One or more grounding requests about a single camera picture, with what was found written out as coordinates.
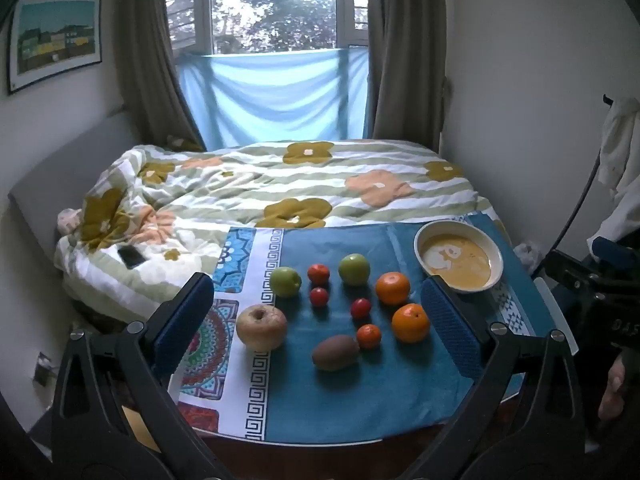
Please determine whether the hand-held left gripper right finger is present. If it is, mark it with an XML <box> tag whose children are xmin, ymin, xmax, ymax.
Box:
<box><xmin>400</xmin><ymin>276</ymin><xmax>585</xmax><ymax>480</ymax></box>

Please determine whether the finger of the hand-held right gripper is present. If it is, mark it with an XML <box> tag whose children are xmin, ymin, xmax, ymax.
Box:
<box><xmin>544</xmin><ymin>249</ymin><xmax>601</xmax><ymax>288</ymax></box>

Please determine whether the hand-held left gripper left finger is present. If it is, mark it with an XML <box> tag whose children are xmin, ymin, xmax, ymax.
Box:
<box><xmin>50</xmin><ymin>272</ymin><xmax>236</xmax><ymax>480</ymax></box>

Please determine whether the orange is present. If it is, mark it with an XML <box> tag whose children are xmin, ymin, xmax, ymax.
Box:
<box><xmin>375</xmin><ymin>271</ymin><xmax>411</xmax><ymax>307</ymax></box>
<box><xmin>391</xmin><ymin>303</ymin><xmax>431</xmax><ymax>344</ymax></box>

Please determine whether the white bowl with yellow inside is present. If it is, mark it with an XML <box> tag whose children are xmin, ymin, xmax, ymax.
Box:
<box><xmin>413</xmin><ymin>220</ymin><xmax>504</xmax><ymax>294</ymax></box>

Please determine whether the yellow-brown apple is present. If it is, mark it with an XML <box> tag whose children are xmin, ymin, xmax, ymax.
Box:
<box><xmin>236</xmin><ymin>304</ymin><xmax>288</xmax><ymax>351</ymax></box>

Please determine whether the small orange tangerine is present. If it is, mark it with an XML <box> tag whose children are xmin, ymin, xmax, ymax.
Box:
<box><xmin>356</xmin><ymin>324</ymin><xmax>382</xmax><ymax>350</ymax></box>

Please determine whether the green apple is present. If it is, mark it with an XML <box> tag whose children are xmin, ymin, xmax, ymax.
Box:
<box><xmin>269</xmin><ymin>266</ymin><xmax>302</xmax><ymax>299</ymax></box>
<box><xmin>338</xmin><ymin>253</ymin><xmax>371</xmax><ymax>287</ymax></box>

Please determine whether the brown kiwi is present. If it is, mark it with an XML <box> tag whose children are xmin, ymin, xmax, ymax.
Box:
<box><xmin>311</xmin><ymin>334</ymin><xmax>360</xmax><ymax>372</ymax></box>

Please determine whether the person's right hand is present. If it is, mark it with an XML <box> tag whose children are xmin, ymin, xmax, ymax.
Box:
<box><xmin>600</xmin><ymin>352</ymin><xmax>628</xmax><ymax>423</ymax></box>

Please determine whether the white crumpled cloth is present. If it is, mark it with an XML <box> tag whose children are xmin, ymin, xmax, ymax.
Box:
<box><xmin>512</xmin><ymin>242</ymin><xmax>545</xmax><ymax>277</ymax></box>

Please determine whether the black phone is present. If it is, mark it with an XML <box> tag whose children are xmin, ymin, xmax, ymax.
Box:
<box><xmin>116</xmin><ymin>245</ymin><xmax>148</xmax><ymax>269</ymax></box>

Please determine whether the white hanging cloth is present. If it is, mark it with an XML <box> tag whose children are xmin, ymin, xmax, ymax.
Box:
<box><xmin>597</xmin><ymin>97</ymin><xmax>640</xmax><ymax>206</ymax></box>

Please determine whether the blue patterned tablecloth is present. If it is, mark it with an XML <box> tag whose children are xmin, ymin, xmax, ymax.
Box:
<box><xmin>170</xmin><ymin>212</ymin><xmax>556</xmax><ymax>445</ymax></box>

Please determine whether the pink cloth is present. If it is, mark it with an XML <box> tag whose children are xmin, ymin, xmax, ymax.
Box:
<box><xmin>56</xmin><ymin>208</ymin><xmax>84</xmax><ymax>234</ymax></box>

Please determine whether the floral striped blanket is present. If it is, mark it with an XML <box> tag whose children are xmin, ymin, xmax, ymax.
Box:
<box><xmin>54</xmin><ymin>140</ymin><xmax>493</xmax><ymax>321</ymax></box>

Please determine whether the grey bed headboard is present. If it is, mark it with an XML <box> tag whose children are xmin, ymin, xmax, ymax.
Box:
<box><xmin>7</xmin><ymin>110</ymin><xmax>141</xmax><ymax>261</ymax></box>

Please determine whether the light blue cloth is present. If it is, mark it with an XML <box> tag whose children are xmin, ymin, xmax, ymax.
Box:
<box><xmin>176</xmin><ymin>46</ymin><xmax>373</xmax><ymax>150</ymax></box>

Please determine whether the grey-brown curtain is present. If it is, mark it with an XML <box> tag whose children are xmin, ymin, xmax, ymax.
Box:
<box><xmin>366</xmin><ymin>0</ymin><xmax>453</xmax><ymax>152</ymax></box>
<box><xmin>112</xmin><ymin>0</ymin><xmax>207</xmax><ymax>152</ymax></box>

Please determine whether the window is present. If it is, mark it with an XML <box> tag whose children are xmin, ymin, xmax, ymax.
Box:
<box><xmin>164</xmin><ymin>0</ymin><xmax>372</xmax><ymax>57</ymax></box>

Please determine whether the black cable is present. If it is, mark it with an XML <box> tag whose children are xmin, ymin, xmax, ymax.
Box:
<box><xmin>547</xmin><ymin>157</ymin><xmax>601</xmax><ymax>261</ymax></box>

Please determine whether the framed wall picture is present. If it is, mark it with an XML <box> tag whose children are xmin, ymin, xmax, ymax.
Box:
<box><xmin>7</xmin><ymin>0</ymin><xmax>103</xmax><ymax>96</ymax></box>

